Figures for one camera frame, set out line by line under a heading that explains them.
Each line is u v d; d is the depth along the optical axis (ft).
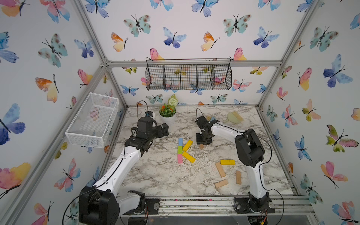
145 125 1.94
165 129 2.41
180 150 3.11
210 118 3.70
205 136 2.76
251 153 1.80
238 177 2.71
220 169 2.84
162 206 2.47
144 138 1.96
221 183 2.66
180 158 2.99
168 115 3.15
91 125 2.63
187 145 3.17
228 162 2.91
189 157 3.00
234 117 3.76
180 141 3.24
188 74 3.23
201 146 3.15
